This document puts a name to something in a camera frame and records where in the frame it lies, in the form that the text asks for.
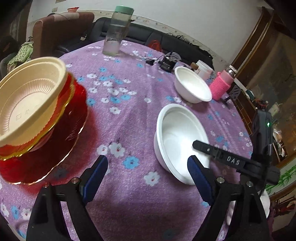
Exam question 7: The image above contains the white paper bowl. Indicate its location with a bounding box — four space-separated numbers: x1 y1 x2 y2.
154 104 210 185
174 66 212 104

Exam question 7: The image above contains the cream plastic bowl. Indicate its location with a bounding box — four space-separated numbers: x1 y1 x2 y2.
1 57 67 146

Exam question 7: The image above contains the red scalloped glass bowl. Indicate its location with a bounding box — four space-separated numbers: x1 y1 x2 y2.
1 73 75 161

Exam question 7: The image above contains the large red glass plate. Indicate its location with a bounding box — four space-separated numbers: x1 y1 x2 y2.
1 82 88 185

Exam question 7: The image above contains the black phone stand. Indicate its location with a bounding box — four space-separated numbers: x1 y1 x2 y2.
222 84 241 106

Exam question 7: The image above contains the pink knit-sleeve bottle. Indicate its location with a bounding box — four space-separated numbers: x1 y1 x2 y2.
209 65 237 101

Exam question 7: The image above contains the white plastic jar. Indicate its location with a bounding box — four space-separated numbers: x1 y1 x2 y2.
195 60 214 81

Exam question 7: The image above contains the black cylindrical jar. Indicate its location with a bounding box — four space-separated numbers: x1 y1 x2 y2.
159 56 177 73

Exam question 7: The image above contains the black power adapter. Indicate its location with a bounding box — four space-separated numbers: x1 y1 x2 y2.
145 59 155 66

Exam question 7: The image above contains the red plastic bag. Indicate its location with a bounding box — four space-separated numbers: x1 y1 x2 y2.
148 40 162 52

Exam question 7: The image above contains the black leather sofa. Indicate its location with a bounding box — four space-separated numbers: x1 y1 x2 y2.
53 17 214 68

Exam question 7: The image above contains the green patterned blanket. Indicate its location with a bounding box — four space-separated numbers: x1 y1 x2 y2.
7 42 34 72

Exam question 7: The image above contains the clear green-lid water bottle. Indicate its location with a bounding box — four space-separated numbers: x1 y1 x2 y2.
102 6 134 56

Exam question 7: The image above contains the brown armchair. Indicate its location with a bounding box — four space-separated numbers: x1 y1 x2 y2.
32 12 94 59

